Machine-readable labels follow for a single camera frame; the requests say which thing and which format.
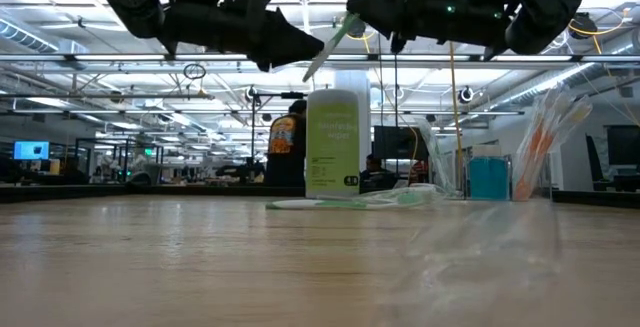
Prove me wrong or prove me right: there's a clear plastic cup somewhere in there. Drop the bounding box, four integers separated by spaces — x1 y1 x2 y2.
433 154 467 199
512 154 554 202

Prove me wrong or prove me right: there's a green toothbrush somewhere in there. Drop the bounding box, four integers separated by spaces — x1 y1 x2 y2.
416 116 459 198
301 0 389 84
324 184 446 206
264 194 426 212

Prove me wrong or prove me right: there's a yellow hanging cable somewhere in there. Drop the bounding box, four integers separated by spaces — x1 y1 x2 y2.
447 41 466 188

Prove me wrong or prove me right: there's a person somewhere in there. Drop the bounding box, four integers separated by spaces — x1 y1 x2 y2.
359 154 401 193
264 99 308 188

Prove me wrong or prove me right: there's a green disinfecting wipes canister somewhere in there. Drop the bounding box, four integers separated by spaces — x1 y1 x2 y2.
305 89 361 199

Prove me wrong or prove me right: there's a blue screen monitor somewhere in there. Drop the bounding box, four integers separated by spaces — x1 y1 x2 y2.
13 140 51 162

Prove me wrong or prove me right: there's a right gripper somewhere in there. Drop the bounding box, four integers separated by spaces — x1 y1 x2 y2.
345 0 512 63

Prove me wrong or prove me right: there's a black monitor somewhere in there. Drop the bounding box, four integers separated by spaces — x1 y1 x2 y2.
372 125 432 161
604 124 640 167

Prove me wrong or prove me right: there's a silver ventilation duct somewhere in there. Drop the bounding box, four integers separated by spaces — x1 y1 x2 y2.
0 16 61 54
492 61 609 113

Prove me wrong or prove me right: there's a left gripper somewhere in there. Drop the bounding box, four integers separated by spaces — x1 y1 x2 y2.
159 0 326 74

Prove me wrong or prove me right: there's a black boom stand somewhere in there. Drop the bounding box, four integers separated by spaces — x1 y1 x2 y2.
249 91 307 133

